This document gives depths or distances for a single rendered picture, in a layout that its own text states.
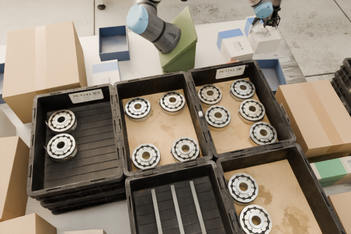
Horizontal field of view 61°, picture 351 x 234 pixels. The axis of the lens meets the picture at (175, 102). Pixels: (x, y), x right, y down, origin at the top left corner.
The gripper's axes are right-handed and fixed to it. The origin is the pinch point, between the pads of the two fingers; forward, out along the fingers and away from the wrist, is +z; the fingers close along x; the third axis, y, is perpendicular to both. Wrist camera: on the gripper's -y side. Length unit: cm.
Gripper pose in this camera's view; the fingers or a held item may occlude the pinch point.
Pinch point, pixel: (261, 31)
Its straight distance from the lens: 169.5
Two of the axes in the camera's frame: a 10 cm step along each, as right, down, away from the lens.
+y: 1.8, 8.0, -5.7
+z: 0.0, 5.8, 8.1
